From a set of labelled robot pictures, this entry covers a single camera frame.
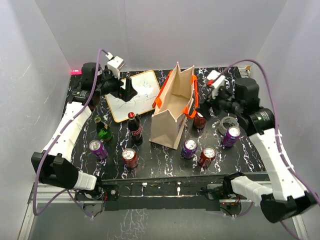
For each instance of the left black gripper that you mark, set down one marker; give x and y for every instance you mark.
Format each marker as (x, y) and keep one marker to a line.
(129, 92)

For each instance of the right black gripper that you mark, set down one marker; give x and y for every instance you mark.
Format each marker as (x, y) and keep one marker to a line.
(205, 106)

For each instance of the red can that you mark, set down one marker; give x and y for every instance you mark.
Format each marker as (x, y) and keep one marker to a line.
(130, 158)
(207, 156)
(199, 121)

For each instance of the beige canvas bag orange handles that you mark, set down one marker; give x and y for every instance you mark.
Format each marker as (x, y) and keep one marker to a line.
(174, 105)

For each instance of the purple can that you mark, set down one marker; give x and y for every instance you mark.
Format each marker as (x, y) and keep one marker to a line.
(231, 136)
(98, 149)
(189, 148)

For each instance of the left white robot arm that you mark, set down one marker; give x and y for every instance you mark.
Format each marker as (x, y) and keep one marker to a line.
(53, 166)

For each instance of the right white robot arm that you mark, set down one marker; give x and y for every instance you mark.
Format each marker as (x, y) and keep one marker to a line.
(287, 196)

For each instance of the grey tape roll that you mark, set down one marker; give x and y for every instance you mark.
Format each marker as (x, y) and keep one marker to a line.
(226, 123)

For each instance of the dark cola glass bottle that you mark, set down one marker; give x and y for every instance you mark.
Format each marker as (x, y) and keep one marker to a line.
(135, 129)

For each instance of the green glass bottle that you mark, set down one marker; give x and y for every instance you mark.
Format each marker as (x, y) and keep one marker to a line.
(103, 130)

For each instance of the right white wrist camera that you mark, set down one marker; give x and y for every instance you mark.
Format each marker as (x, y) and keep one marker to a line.
(215, 81)

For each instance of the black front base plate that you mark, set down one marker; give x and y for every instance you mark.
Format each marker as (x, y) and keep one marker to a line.
(170, 193)

